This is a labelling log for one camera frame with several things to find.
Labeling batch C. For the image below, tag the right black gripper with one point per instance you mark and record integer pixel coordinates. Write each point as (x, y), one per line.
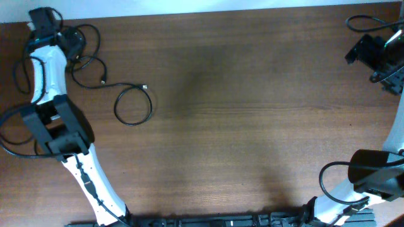
(362, 50)

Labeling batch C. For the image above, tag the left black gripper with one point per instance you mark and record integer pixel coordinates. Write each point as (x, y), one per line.
(74, 40)

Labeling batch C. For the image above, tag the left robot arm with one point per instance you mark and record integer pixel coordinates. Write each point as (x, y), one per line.
(58, 125)

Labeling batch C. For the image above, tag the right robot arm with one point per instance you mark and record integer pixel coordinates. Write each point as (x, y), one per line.
(373, 176)

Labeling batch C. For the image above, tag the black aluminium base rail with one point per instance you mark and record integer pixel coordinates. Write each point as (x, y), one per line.
(364, 218)

